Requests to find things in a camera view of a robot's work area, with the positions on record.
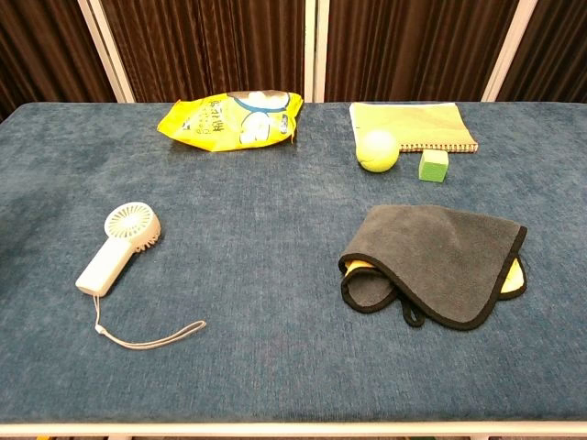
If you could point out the dark brown curtain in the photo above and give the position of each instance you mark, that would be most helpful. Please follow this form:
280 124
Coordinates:
206 46

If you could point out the yellow-green tennis ball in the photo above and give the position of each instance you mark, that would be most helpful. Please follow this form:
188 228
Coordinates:
377 150

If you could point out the white screen frame post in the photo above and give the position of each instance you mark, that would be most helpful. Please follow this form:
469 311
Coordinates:
106 50
316 50
509 50

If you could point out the green spiral notebook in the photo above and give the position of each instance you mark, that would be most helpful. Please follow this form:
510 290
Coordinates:
413 121

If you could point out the green cube block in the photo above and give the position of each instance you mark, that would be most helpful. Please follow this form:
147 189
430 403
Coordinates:
433 166

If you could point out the white table edge rail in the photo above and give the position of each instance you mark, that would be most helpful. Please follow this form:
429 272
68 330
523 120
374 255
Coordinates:
293 429

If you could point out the grey yellow microfibre cloth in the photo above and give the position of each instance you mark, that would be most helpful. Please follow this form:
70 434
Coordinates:
440 261

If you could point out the white handheld fan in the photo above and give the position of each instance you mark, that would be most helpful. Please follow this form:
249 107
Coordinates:
103 268

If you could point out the yellow snack bag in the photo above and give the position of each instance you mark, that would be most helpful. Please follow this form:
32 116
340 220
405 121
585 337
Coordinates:
220 124

